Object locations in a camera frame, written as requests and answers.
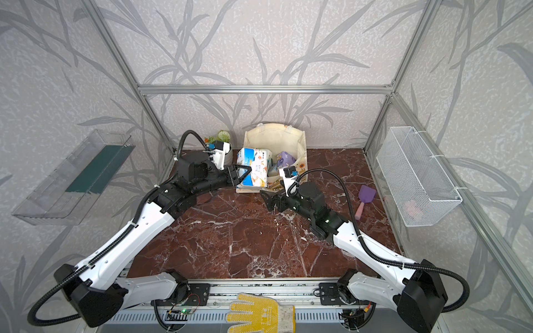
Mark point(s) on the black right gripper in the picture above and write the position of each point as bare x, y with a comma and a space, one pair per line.
273, 197

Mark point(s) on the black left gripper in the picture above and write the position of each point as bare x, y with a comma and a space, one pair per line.
232, 176

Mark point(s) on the floral blue tissue pack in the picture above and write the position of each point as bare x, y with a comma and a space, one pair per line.
260, 161

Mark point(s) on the purple tissue pack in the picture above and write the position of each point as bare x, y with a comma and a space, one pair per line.
284, 159

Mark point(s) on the cream floral canvas bag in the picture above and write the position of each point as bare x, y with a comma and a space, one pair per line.
277, 138

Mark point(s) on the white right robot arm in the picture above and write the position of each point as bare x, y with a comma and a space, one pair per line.
418, 292

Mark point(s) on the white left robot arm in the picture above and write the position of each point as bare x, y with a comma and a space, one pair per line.
94, 288

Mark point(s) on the potted plant red flowers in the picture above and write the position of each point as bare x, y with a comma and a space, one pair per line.
222, 135

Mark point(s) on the purple toy spatula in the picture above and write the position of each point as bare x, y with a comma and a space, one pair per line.
365, 195

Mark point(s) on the yellow knit work glove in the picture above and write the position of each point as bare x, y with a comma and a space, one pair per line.
251, 313

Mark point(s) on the small green circuit board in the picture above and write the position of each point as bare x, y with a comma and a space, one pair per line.
180, 315

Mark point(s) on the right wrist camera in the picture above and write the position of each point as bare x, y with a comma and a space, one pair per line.
291, 180

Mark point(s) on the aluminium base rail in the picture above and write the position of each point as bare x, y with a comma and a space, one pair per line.
307, 300

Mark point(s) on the white wire basket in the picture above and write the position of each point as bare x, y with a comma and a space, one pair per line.
422, 191

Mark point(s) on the clear plastic wall shelf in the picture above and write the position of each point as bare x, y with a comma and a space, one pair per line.
65, 197

